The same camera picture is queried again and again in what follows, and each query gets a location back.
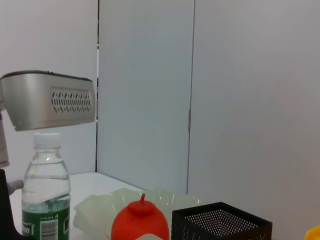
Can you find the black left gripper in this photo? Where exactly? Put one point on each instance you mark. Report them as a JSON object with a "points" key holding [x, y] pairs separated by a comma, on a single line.
{"points": [[6, 217]]}

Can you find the clear green-label water bottle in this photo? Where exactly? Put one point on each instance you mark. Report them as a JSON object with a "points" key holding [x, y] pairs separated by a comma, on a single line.
{"points": [[45, 180]]}

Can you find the orange fruit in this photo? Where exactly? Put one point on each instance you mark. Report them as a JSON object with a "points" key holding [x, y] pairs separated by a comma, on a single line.
{"points": [[140, 220]]}

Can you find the green glass fruit plate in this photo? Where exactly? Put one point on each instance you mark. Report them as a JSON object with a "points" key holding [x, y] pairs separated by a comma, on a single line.
{"points": [[95, 210]]}

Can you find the black mesh pen holder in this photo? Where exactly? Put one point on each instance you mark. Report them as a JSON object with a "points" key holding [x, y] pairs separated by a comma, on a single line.
{"points": [[220, 225]]}

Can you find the yellow plastic bin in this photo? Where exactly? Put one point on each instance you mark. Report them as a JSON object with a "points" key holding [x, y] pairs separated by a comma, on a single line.
{"points": [[313, 233]]}

